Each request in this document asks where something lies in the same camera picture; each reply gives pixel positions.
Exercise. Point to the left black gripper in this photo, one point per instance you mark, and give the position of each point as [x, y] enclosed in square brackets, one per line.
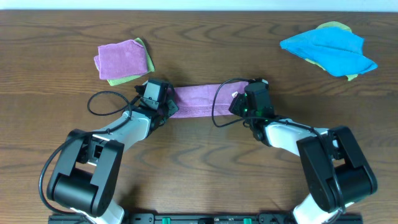
[170, 106]

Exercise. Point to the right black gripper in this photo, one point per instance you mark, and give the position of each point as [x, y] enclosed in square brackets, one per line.
[235, 107]

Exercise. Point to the purple microfiber cloth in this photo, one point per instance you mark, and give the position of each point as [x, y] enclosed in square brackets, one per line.
[197, 101]

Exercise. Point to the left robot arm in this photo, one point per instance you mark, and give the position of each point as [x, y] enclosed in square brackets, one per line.
[80, 176]

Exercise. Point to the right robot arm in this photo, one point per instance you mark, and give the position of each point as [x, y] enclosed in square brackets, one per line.
[335, 168]

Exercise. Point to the folded purple cloth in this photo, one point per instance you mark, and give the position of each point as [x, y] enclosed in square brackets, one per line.
[124, 59]

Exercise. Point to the blue microfiber cloth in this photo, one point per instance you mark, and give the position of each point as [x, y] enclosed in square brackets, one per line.
[338, 51]

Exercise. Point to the crumpled green cloth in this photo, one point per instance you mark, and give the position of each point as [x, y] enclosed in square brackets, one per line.
[340, 26]

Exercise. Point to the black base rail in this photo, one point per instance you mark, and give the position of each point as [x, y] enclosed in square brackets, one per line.
[149, 218]

